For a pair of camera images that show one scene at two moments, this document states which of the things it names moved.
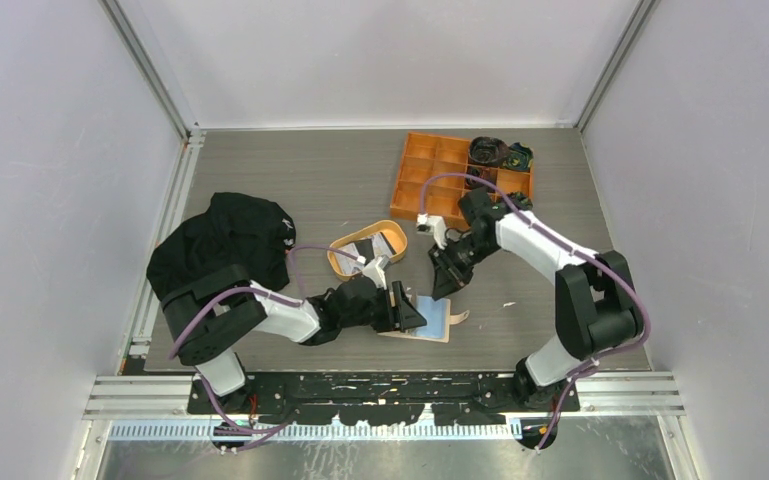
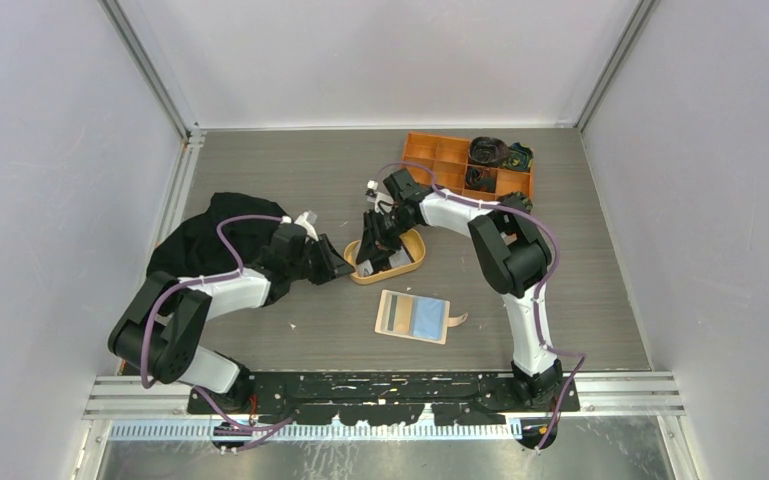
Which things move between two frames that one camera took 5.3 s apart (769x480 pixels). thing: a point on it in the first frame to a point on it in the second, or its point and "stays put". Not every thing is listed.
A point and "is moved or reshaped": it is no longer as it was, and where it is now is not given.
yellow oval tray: (393, 232) is moved or reshaped
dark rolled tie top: (487, 150) stays put
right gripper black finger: (448, 277) to (379, 239)
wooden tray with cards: (437, 317) stays put
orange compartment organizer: (424, 155) stays put
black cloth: (235, 230) stays put
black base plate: (390, 398) stays put
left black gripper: (408, 316) to (332, 263)
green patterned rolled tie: (519, 157) stays put
